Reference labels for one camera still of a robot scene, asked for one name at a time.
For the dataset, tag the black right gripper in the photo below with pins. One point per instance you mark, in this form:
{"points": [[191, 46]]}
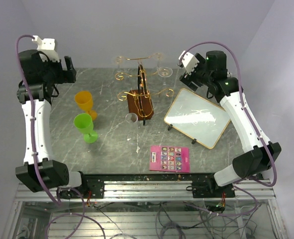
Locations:
{"points": [[189, 80]]}

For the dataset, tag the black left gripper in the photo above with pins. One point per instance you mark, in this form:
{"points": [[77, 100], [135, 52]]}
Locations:
{"points": [[66, 76]]}

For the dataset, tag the clear wine glass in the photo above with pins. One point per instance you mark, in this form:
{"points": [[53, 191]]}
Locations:
{"points": [[118, 61], [158, 57], [164, 73]]}

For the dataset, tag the orange plastic goblet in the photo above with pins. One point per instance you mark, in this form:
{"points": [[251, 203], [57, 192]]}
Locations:
{"points": [[85, 102]]}

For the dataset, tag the clear tall champagne flute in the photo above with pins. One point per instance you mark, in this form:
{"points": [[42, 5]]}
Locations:
{"points": [[132, 120]]}

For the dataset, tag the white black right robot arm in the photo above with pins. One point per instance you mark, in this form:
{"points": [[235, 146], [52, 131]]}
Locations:
{"points": [[259, 152]]}

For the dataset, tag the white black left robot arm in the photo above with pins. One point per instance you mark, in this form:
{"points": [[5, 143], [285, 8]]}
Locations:
{"points": [[42, 75]]}

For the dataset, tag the gold framed mirror tray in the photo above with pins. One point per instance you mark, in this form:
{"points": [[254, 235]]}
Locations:
{"points": [[198, 118]]}

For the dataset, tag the green plastic goblet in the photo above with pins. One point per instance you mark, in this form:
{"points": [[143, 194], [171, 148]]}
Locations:
{"points": [[84, 124]]}

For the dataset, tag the pink sticker card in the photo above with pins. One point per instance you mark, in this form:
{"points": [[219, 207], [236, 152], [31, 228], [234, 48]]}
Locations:
{"points": [[169, 159]]}

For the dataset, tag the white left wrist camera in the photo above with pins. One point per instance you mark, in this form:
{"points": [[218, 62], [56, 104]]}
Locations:
{"points": [[47, 46]]}

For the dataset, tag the gold wire wine glass rack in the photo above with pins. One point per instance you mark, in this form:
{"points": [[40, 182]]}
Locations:
{"points": [[140, 100]]}

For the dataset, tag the aluminium rail base frame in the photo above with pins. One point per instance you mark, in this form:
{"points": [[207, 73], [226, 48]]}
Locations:
{"points": [[151, 206]]}

